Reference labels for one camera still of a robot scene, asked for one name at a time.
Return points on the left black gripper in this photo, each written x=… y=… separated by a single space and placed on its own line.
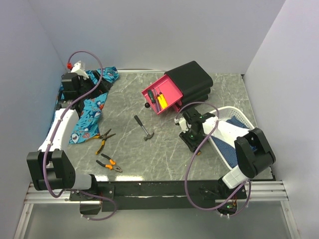
x=103 y=86

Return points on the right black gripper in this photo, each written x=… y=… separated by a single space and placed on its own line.
x=191 y=144

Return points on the yellow handle screwdriver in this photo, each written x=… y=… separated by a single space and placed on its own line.
x=158 y=98
x=163 y=99

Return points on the pink top drawer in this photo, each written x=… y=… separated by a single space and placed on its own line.
x=169 y=89

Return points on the pink drawer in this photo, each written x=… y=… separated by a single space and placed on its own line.
x=169 y=89
x=177 y=106

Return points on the blue red screwdriver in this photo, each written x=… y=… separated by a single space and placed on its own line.
x=157 y=103

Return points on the green handle screwdriver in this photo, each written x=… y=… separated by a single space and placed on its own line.
x=151 y=96

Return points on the black drawer cabinet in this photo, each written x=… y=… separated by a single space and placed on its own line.
x=193 y=82

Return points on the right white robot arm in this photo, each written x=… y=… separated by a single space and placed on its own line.
x=243 y=148

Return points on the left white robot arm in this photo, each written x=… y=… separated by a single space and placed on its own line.
x=51 y=169

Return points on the pink middle drawer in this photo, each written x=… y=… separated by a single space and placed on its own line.
x=177 y=106

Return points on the blue checkered cloth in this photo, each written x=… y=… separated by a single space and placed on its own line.
x=227 y=151

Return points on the white perforated basket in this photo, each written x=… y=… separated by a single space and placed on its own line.
x=226 y=113

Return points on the blue shark print cloth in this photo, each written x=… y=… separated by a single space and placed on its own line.
x=76 y=122

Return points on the yellow black needle-nose pliers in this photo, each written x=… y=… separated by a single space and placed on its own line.
x=102 y=143

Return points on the black base crossbar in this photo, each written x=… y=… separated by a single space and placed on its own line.
x=142 y=195

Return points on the orange black combination pliers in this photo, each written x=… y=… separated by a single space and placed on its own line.
x=111 y=166

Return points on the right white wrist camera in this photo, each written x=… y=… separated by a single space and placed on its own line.
x=184 y=125

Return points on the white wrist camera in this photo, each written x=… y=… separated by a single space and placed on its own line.
x=78 y=68
x=184 y=125

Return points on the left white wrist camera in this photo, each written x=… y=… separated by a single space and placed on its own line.
x=78 y=68

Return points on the black handle claw hammer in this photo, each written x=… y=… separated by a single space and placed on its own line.
x=148 y=135

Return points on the aluminium rail frame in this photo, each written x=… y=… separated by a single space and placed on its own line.
x=262 y=191

